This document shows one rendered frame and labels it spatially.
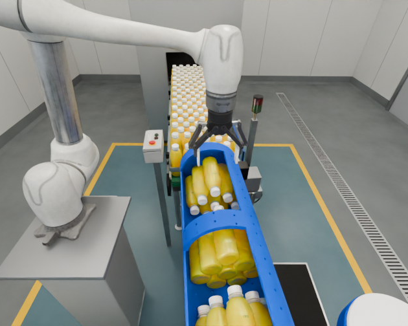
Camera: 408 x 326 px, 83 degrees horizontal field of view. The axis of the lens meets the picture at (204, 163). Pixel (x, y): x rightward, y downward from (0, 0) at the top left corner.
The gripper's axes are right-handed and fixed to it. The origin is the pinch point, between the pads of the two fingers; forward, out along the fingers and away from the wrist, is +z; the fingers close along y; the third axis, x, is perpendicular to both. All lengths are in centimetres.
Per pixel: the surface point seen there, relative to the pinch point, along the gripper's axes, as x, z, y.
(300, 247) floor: 37, 132, 85
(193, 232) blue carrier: -20.2, 12.8, -10.2
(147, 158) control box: 41, 28, -32
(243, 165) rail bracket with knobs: 33, 32, 22
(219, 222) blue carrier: -20.3, 8.5, -2.1
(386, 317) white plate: -45, 28, 46
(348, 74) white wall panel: 418, 111, 363
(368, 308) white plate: -42, 28, 42
